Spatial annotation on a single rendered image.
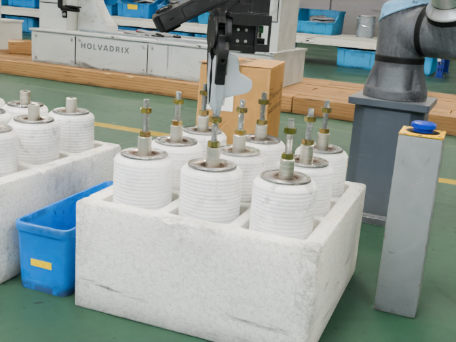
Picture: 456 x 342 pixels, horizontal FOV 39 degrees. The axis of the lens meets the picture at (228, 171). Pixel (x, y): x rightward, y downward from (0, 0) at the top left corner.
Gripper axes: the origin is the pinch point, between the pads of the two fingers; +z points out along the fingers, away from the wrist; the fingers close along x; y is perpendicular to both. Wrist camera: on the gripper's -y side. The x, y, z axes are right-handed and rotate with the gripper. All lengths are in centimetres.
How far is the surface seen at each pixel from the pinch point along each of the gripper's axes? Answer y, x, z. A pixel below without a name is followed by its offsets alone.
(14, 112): -33, 44, 10
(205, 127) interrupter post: 3.7, 25.2, 8.4
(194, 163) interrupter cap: -2.2, 0.0, 9.1
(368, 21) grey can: 215, 444, -5
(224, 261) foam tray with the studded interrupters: 1.6, -9.8, 21.1
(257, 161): 9.4, 5.9, 10.1
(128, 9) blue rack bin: 18, 565, 3
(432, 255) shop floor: 55, 23, 34
